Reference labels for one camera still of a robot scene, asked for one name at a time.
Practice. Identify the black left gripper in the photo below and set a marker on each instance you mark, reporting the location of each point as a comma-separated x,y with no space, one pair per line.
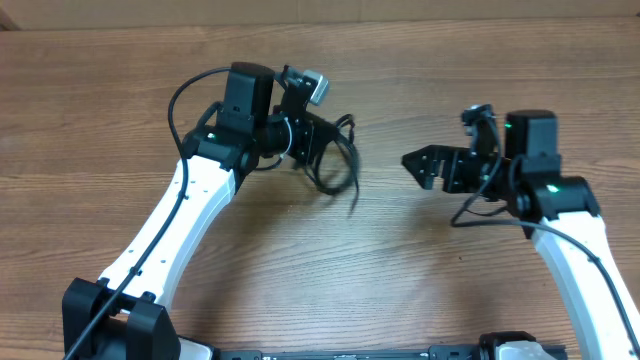
307,149

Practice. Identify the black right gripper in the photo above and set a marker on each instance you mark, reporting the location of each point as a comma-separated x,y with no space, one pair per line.
454,158

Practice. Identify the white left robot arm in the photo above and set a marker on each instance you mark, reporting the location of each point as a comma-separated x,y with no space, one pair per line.
125,313

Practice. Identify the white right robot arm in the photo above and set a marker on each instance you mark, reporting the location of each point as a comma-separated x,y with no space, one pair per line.
512,177

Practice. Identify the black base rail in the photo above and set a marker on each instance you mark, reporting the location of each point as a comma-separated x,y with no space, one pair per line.
434,352

